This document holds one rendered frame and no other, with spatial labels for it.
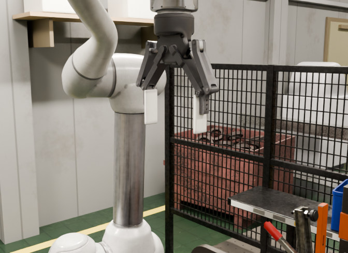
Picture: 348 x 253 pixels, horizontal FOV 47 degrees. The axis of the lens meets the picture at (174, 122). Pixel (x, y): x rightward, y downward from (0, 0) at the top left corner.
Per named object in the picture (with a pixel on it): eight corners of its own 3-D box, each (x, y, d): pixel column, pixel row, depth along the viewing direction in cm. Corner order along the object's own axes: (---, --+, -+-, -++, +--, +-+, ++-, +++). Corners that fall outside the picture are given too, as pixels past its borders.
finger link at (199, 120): (204, 93, 73) (207, 94, 73) (203, 131, 74) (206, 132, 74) (192, 95, 71) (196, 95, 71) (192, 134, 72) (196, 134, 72)
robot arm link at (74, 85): (67, 40, 110) (113, 43, 117) (51, 69, 124) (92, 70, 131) (74, 85, 106) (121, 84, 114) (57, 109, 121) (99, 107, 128)
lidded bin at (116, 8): (145, 23, 403) (145, -4, 399) (169, 20, 375) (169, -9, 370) (105, 20, 374) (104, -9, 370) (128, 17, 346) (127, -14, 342)
